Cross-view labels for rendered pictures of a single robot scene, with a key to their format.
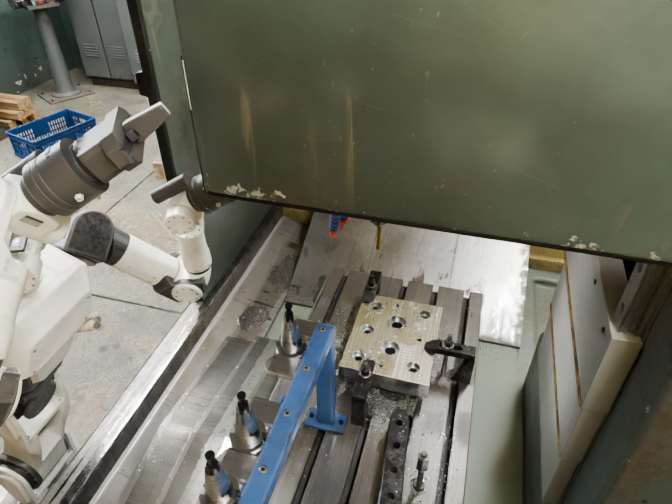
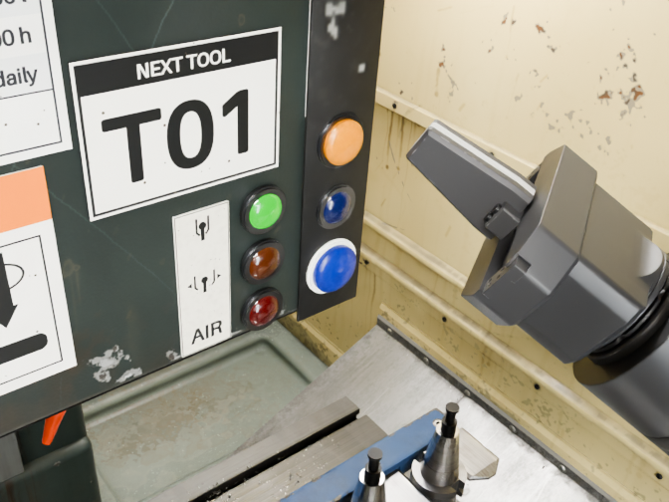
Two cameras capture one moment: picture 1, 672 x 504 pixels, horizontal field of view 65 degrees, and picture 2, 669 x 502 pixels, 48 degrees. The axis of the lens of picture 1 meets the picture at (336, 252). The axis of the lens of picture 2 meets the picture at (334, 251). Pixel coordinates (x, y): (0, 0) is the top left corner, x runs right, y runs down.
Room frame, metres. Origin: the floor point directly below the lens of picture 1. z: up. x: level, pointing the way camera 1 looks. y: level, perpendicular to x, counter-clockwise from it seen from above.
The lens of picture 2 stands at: (0.99, 0.39, 1.90)
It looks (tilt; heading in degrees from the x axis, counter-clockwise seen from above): 33 degrees down; 213
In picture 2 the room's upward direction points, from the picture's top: 4 degrees clockwise
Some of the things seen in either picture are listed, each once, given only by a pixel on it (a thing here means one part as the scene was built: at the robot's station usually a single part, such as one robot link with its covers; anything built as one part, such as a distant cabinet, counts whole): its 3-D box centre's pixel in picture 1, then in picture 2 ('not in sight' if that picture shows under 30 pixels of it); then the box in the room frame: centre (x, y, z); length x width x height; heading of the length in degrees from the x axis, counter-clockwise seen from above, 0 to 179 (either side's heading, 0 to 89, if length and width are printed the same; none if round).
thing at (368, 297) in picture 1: (371, 292); not in sight; (1.18, -0.11, 0.97); 0.13 x 0.03 x 0.15; 164
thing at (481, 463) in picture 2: not in sight; (470, 456); (0.38, 0.20, 1.21); 0.07 x 0.05 x 0.01; 74
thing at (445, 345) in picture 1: (448, 355); not in sight; (0.93, -0.30, 0.97); 0.13 x 0.03 x 0.15; 74
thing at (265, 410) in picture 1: (260, 411); not in sight; (0.59, 0.14, 1.21); 0.07 x 0.05 x 0.01; 74
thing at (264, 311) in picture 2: not in sight; (263, 310); (0.74, 0.18, 1.64); 0.02 x 0.01 x 0.02; 164
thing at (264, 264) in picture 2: not in sight; (264, 262); (0.74, 0.18, 1.67); 0.02 x 0.01 x 0.02; 164
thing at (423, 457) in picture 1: (421, 470); not in sight; (0.62, -0.18, 0.96); 0.03 x 0.03 x 0.13
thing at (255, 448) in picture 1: (248, 436); not in sight; (0.53, 0.15, 1.21); 0.06 x 0.06 x 0.03
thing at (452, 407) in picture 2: (211, 461); (450, 418); (0.43, 0.18, 1.31); 0.02 x 0.02 x 0.03
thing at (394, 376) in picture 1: (393, 341); not in sight; (0.99, -0.16, 0.97); 0.29 x 0.23 x 0.05; 164
